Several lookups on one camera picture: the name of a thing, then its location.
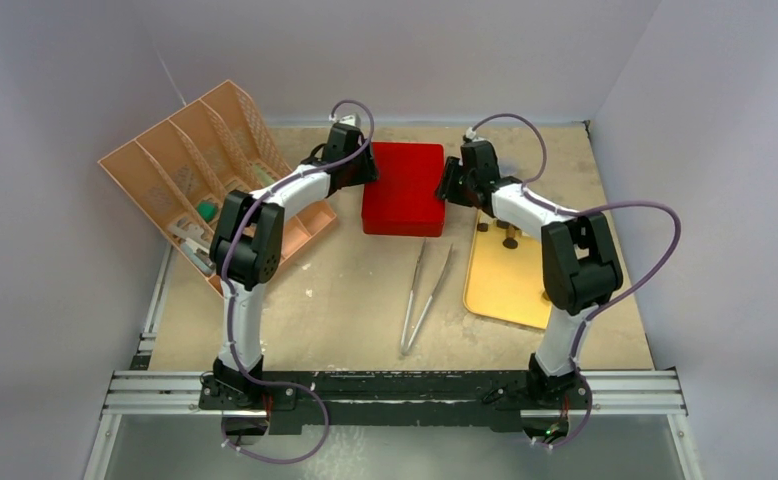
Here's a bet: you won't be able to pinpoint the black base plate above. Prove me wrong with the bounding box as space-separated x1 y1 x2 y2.
198 370 590 435

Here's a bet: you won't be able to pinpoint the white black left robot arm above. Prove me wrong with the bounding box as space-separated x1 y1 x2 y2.
210 120 378 409

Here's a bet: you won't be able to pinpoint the peach plastic file organizer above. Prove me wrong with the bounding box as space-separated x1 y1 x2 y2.
98 80 339 296

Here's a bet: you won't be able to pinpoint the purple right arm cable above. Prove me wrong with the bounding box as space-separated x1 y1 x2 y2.
465 113 683 452

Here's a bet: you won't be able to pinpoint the red box lid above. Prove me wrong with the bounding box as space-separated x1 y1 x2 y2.
361 142 446 238

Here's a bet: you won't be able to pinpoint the metal slotted tongs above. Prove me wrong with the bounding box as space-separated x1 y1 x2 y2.
399 239 454 356

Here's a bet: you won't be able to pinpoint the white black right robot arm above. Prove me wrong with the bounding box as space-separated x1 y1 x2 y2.
436 140 624 407

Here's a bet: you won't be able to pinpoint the green block in organizer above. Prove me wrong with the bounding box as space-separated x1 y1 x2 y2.
196 201 218 223

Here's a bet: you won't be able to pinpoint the light green eraser box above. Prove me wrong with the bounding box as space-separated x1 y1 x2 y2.
251 163 275 188

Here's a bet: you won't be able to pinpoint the yellow plastic tray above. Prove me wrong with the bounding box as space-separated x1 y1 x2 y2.
463 212 552 330

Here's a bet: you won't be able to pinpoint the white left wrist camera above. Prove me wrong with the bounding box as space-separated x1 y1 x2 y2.
328 113 362 128

